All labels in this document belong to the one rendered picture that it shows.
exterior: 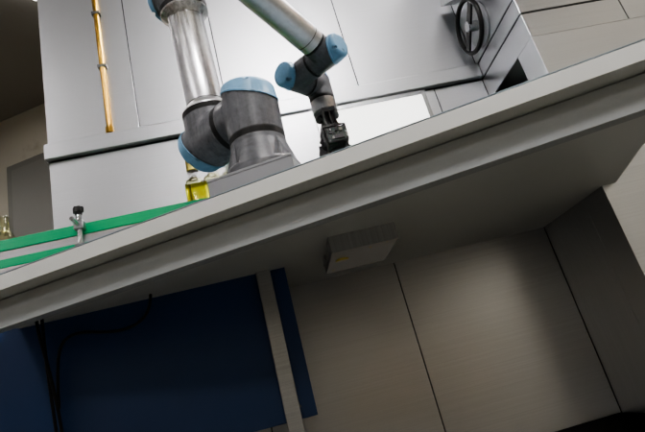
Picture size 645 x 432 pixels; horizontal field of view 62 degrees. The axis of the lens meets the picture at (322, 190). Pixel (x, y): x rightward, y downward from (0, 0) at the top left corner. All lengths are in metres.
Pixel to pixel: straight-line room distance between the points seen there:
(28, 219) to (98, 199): 3.60
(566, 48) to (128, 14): 1.61
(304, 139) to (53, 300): 1.04
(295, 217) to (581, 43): 1.25
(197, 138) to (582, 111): 0.75
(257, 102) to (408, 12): 1.32
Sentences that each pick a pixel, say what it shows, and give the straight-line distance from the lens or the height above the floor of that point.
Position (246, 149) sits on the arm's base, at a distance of 1.05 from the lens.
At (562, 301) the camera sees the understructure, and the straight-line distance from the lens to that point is 1.97.
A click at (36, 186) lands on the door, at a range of 5.60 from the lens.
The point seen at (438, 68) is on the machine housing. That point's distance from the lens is 2.19.
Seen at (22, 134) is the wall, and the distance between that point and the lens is 6.04.
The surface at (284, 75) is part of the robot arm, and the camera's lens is 1.53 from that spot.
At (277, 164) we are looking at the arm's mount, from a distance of 0.98.
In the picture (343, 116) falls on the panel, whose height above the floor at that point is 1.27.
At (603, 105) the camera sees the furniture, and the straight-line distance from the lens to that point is 1.00.
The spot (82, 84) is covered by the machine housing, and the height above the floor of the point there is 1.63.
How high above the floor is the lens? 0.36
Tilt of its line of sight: 21 degrees up
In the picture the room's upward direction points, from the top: 15 degrees counter-clockwise
